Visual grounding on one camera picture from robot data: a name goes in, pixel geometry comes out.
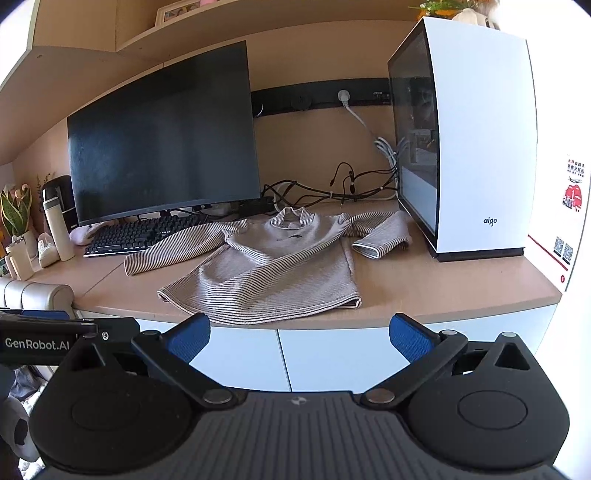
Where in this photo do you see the striped beige sweater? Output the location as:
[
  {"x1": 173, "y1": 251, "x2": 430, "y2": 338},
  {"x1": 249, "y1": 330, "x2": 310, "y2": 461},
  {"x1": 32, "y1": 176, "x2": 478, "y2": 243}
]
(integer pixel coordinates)
[{"x1": 124, "y1": 207, "x2": 412, "y2": 325}]

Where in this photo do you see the small white figurine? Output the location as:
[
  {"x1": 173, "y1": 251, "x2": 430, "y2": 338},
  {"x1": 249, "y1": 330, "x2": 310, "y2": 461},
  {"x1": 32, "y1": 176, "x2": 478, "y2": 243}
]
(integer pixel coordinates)
[{"x1": 37, "y1": 232, "x2": 60, "y2": 269}]

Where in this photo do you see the white thermos bottle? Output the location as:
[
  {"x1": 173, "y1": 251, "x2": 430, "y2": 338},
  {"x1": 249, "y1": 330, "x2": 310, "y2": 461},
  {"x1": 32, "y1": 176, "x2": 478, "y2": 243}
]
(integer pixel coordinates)
[{"x1": 43, "y1": 187, "x2": 75, "y2": 262}]

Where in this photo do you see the black keyboard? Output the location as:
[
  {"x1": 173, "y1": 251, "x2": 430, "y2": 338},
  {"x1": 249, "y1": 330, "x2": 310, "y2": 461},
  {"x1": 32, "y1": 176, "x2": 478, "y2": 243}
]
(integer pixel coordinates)
[{"x1": 84, "y1": 213, "x2": 211, "y2": 257}]

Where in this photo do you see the potted green plant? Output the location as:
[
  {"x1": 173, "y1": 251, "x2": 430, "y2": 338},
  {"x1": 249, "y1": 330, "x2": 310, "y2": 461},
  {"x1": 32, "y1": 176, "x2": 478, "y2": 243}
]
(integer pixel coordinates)
[{"x1": 1, "y1": 184, "x2": 38, "y2": 259}]

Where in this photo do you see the black speaker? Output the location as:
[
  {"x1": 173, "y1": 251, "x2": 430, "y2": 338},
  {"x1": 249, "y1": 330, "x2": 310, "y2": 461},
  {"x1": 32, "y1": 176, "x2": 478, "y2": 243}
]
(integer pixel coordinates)
[{"x1": 41, "y1": 175, "x2": 78, "y2": 232}]

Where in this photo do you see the black curved monitor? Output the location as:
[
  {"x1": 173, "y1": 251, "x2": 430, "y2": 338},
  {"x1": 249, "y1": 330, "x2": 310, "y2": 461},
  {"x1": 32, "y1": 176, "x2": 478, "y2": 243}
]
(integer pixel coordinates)
[{"x1": 67, "y1": 42, "x2": 260, "y2": 225}]

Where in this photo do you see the white computer case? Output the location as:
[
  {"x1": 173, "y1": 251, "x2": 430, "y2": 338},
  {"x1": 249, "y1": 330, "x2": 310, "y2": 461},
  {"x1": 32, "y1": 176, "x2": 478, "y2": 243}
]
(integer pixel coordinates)
[{"x1": 388, "y1": 17, "x2": 537, "y2": 262}]

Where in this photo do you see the orange flowers decoration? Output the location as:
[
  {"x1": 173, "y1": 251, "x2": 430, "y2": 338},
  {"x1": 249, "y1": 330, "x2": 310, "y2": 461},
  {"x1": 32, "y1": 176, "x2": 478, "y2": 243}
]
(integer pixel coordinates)
[{"x1": 410, "y1": 0, "x2": 500, "y2": 30}]

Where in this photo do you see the black cable bundle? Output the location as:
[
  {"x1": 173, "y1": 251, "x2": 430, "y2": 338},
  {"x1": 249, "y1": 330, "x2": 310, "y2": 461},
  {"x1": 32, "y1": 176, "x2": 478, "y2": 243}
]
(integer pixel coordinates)
[{"x1": 260, "y1": 161, "x2": 400, "y2": 211}]

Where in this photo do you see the white cable bundle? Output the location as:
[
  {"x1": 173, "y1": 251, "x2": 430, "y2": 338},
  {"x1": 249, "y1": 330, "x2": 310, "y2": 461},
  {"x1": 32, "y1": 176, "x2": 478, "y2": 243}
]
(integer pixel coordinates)
[{"x1": 372, "y1": 135, "x2": 408, "y2": 174}]

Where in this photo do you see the black wall power strip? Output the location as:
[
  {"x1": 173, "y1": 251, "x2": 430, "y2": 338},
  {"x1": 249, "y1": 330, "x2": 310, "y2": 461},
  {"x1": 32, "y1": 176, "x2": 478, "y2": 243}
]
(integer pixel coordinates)
[{"x1": 250, "y1": 78, "x2": 391, "y2": 118}]

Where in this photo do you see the white plug with cable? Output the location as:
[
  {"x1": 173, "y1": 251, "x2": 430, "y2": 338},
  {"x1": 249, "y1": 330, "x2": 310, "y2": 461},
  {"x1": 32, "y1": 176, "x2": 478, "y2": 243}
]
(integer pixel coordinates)
[{"x1": 338, "y1": 89, "x2": 375, "y2": 136}]

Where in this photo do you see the wooden wall shelf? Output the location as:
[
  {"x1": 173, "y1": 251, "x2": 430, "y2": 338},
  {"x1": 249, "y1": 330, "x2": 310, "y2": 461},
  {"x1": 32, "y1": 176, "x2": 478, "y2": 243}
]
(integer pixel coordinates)
[{"x1": 1, "y1": 1, "x2": 416, "y2": 163}]

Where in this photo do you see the picture frame on shelf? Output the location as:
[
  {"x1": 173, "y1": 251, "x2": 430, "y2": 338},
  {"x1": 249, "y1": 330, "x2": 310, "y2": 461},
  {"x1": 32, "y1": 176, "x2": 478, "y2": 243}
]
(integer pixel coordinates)
[{"x1": 155, "y1": 0, "x2": 216, "y2": 26}]

